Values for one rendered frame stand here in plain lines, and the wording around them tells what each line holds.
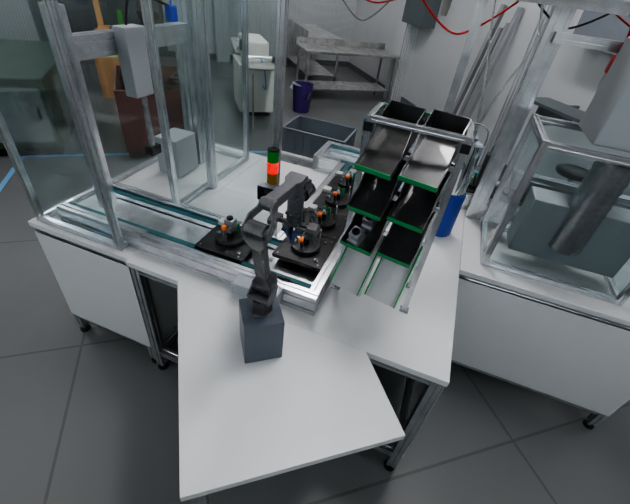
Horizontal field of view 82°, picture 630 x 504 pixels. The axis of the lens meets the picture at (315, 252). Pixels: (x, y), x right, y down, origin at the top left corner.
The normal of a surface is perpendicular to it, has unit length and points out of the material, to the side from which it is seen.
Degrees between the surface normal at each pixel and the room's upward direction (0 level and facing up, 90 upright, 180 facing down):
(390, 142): 25
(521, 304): 90
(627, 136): 90
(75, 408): 0
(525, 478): 0
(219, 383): 0
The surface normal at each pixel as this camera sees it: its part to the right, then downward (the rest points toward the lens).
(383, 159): -0.12, -0.50
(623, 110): -0.36, 0.55
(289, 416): 0.11, -0.78
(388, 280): -0.29, -0.21
